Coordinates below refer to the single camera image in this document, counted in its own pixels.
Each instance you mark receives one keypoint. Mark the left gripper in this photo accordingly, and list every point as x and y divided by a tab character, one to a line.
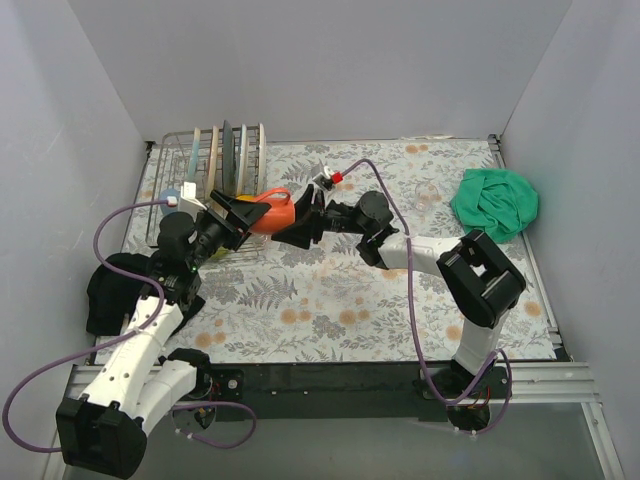
227	218

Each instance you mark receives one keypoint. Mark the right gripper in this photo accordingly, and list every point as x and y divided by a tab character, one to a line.
316	215

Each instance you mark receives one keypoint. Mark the orange mug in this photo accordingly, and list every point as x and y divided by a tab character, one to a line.
280	215

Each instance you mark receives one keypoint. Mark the light blue beige plate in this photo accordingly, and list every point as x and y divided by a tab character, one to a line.
194	156

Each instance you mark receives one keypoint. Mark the light blue cup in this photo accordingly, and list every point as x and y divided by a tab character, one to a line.
170	194

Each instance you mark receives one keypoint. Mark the clear plastic glass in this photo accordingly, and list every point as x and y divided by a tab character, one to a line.
426	195

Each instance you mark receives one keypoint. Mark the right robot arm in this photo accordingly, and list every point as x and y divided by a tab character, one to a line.
484	283

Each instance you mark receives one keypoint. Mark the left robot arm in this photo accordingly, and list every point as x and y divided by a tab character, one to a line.
105	429

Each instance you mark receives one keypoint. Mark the white black striped plate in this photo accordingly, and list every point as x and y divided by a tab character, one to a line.
261	160

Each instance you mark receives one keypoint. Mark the lime green bowl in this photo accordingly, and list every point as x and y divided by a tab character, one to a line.
219	254

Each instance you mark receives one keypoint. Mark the dark patterned plate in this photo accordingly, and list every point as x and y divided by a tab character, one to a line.
228	160

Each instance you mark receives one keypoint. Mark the white teal rimmed plate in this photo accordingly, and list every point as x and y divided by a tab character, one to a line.
242	159

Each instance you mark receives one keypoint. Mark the floral table mat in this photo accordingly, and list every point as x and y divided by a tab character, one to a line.
276	303

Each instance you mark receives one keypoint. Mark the black cloth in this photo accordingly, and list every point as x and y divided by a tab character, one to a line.
112	296

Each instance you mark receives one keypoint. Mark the green cloth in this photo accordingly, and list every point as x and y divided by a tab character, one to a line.
498	202

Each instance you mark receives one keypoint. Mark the metal wire dish rack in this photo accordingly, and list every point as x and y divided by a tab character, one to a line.
174	154

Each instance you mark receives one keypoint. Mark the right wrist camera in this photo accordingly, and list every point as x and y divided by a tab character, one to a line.
326	179

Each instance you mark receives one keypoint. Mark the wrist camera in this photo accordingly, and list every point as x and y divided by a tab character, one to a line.
326	179
187	203

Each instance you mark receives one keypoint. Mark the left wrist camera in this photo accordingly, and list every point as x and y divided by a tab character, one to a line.
187	203

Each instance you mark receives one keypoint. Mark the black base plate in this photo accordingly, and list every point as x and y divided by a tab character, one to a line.
339	391

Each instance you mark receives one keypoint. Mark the aluminium frame rail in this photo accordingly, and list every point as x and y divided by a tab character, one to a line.
531	420

